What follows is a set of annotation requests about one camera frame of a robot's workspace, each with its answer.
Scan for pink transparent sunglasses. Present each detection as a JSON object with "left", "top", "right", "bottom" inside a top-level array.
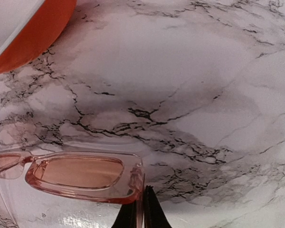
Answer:
[{"left": 0, "top": 152, "right": 145, "bottom": 228}]

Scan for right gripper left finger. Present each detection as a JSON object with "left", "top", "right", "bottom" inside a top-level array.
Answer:
[{"left": 112, "top": 201, "right": 137, "bottom": 228}]

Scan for orange white bowl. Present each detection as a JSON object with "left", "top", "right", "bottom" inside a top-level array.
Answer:
[{"left": 0, "top": 0, "right": 77, "bottom": 74}]

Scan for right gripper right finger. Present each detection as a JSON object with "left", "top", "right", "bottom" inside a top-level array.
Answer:
[{"left": 143, "top": 186, "right": 171, "bottom": 228}]

